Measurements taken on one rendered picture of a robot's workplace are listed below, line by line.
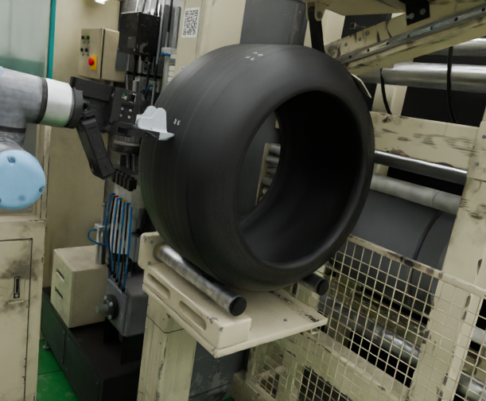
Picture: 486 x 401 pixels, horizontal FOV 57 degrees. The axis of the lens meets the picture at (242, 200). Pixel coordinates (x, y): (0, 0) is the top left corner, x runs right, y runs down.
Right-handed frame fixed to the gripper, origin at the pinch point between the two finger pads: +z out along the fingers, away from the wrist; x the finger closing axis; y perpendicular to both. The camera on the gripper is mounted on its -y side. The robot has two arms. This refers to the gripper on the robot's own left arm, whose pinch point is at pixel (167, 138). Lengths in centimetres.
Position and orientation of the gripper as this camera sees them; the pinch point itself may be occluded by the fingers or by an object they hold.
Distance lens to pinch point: 90.5
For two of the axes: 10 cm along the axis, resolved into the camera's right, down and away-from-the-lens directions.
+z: 7.6, 0.7, 6.5
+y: 2.3, -9.6, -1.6
